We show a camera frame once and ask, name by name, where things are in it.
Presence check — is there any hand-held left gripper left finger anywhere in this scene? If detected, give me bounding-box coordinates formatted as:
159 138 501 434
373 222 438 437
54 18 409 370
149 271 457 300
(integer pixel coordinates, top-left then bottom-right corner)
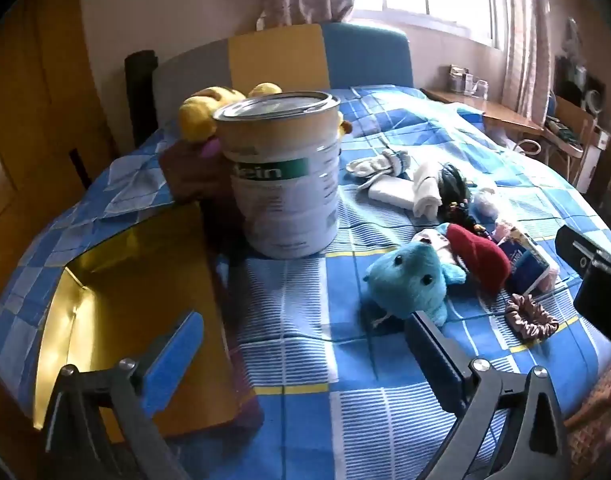
43 310 206 480

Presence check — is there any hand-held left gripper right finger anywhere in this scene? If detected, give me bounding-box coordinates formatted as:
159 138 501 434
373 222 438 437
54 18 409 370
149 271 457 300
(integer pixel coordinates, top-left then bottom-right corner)
404 310 572 480

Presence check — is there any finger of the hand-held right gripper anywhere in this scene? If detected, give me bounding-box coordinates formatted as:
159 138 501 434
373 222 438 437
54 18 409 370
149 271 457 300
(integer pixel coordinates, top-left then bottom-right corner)
555 225 611 278

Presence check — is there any blue tissue packet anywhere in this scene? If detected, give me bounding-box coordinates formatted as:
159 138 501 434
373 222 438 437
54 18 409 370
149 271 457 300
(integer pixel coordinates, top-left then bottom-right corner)
500 237 553 295

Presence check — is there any blue plush toy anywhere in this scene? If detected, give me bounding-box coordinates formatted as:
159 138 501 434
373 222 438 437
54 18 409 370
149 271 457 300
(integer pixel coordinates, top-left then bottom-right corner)
364 241 467 328

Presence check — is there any pink scrunchie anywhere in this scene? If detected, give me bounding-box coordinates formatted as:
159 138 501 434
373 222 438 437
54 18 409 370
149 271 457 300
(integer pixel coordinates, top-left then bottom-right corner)
504 294 560 343

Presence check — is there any gold metal tray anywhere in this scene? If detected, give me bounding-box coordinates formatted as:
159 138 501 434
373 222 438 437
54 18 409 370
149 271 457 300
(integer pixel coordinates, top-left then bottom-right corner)
30 202 261 446

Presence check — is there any red cloth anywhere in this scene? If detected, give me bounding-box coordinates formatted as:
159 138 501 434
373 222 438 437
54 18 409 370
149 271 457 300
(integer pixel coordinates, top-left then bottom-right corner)
445 223 512 293

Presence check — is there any pink white hair bow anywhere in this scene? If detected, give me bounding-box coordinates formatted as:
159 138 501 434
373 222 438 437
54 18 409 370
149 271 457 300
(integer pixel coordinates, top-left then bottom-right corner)
418 227 459 263

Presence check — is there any black beaded hair piece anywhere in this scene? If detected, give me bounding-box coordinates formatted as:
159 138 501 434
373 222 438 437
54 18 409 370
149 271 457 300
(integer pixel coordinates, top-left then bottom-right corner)
438 162 496 241

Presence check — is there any white sponge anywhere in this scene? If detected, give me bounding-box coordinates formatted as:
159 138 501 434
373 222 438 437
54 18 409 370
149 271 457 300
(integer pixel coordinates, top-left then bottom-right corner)
368 178 416 209

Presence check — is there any white striped sock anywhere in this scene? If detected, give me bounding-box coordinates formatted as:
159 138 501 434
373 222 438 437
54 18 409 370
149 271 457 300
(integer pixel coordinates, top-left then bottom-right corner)
345 152 411 178

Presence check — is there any blue checked bedsheet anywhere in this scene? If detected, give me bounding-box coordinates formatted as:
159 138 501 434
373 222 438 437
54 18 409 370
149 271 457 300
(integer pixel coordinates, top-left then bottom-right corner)
0 85 611 480

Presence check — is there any wooden chair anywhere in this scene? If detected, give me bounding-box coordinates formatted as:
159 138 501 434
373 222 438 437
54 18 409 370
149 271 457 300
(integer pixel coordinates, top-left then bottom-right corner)
543 95 596 186

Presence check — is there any brown patterned cloth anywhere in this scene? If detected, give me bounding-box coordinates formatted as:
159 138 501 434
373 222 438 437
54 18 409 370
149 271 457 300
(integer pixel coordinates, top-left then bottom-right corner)
565 355 611 468

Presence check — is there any small white fan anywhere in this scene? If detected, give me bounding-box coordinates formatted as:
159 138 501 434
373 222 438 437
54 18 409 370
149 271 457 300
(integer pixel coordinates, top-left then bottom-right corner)
583 87 609 118

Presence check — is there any wooden desk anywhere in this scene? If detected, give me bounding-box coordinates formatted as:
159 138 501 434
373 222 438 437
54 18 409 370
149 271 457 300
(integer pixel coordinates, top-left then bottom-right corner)
420 87 546 136

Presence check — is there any black appliance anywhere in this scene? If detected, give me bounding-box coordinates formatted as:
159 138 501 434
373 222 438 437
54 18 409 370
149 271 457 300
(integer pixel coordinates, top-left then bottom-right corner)
555 55 606 106

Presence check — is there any maroon cardboard box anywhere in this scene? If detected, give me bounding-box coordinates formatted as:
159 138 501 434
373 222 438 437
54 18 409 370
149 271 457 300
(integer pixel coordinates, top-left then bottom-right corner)
160 137 246 261

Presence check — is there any white powder can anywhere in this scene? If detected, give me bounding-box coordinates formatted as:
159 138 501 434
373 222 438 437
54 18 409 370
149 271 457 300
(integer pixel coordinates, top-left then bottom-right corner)
213 91 342 260

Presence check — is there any clear desk organiser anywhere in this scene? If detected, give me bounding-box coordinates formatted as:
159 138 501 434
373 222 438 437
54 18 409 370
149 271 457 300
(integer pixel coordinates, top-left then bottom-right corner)
448 65 469 93

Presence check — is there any yellow plush toy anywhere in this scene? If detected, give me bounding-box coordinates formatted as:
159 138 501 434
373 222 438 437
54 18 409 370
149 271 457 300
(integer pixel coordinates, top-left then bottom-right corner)
180 82 353 153

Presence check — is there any black rolled mat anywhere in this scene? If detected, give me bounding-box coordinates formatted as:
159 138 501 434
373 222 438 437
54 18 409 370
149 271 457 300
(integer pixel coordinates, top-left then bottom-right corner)
124 50 159 148

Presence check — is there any grey yellow blue headboard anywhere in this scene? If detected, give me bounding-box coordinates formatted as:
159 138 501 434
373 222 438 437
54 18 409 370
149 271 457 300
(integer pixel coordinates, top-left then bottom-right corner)
153 22 413 126

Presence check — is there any wooden wardrobe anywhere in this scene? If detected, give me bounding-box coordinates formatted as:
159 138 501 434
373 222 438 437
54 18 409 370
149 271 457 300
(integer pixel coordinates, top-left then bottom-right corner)
0 0 117 241

